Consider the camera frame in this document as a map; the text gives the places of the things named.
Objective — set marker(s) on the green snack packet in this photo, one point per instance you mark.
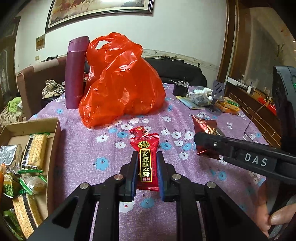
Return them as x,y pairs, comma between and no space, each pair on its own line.
11,185

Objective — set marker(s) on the small red snack packet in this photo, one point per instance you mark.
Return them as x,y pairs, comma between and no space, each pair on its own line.
139,131

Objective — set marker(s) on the purple phone stand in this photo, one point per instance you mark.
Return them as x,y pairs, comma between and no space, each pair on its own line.
217,93

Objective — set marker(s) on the purple floral tablecloth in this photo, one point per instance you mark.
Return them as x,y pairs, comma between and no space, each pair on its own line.
94,154

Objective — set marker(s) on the dark red foil snack bag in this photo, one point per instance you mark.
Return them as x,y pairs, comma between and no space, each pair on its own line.
204,129

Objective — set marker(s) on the clear bag dark contents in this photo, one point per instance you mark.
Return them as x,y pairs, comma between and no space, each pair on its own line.
200,100

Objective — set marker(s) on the blue booklet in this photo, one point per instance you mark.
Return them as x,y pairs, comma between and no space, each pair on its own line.
188,103

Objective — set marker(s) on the orange plastic bag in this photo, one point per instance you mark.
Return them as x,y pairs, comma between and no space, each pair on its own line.
120,82

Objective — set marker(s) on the black sofa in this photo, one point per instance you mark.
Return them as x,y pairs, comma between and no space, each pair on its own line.
172,70

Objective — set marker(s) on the cardboard box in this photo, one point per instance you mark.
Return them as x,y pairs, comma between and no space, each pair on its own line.
38,183

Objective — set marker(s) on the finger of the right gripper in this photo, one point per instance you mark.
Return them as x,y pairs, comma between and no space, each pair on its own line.
228,148

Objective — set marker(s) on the long red candy packet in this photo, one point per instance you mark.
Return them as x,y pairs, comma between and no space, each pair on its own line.
147,146

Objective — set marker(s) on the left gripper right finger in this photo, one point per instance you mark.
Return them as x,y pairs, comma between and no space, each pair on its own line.
167,190

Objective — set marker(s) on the small black box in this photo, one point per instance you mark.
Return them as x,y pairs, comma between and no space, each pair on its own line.
180,90

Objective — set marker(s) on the brown armchair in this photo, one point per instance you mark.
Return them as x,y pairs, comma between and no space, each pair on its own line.
31,81

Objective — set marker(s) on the silver packet in box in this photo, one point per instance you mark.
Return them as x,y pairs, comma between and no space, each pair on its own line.
11,154

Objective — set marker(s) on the purple thermos bottle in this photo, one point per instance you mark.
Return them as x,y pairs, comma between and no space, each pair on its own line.
74,71

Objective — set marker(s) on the framed painting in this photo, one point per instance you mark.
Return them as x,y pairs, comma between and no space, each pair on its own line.
63,12

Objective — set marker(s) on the yellow cracker pack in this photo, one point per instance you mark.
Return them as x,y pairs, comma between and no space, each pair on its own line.
33,155

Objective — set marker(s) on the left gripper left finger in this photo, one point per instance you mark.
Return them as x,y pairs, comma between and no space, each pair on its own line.
129,172

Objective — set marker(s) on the right hand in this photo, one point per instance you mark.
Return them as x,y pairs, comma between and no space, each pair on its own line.
261,217

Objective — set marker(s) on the wooden side cabinet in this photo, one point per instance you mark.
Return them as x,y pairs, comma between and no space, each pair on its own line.
259,111

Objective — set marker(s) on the orange biscuit packs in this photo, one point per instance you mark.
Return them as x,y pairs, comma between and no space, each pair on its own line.
227,105

